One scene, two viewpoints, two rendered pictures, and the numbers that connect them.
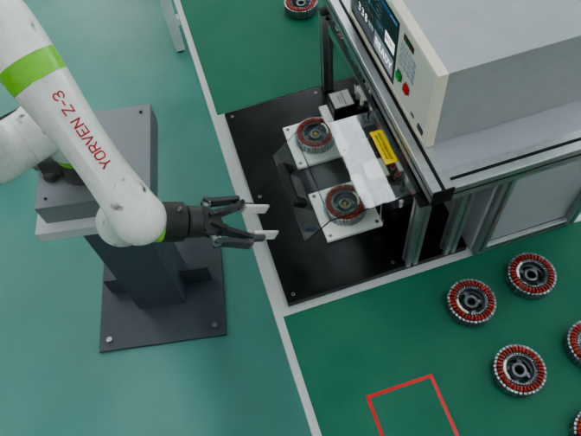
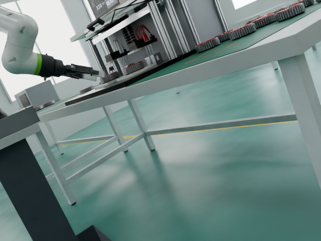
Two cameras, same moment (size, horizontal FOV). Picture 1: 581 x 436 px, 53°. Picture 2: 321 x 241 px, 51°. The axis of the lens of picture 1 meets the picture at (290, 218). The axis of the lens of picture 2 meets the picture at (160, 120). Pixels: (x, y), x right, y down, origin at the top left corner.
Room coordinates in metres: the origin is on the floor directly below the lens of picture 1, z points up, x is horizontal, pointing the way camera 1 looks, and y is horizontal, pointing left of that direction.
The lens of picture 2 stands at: (-0.75, 0.61, 0.84)
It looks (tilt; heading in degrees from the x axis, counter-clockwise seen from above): 11 degrees down; 333
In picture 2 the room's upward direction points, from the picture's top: 23 degrees counter-clockwise
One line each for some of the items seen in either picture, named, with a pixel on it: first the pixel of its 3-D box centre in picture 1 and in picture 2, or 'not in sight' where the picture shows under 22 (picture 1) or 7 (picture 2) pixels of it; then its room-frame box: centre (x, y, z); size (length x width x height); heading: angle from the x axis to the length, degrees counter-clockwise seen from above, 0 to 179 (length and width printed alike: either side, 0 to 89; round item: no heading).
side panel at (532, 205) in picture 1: (539, 200); (203, 15); (0.66, -0.58, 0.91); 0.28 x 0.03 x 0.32; 101
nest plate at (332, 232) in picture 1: (345, 209); (135, 72); (0.79, -0.15, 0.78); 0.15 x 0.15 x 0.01; 11
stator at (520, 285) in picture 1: (530, 275); (225, 36); (0.54, -0.55, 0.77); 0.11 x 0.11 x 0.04
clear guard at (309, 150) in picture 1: (358, 168); (121, 19); (0.74, -0.16, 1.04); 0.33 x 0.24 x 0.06; 101
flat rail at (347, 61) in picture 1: (368, 101); (117, 27); (0.93, -0.22, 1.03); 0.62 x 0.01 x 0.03; 11
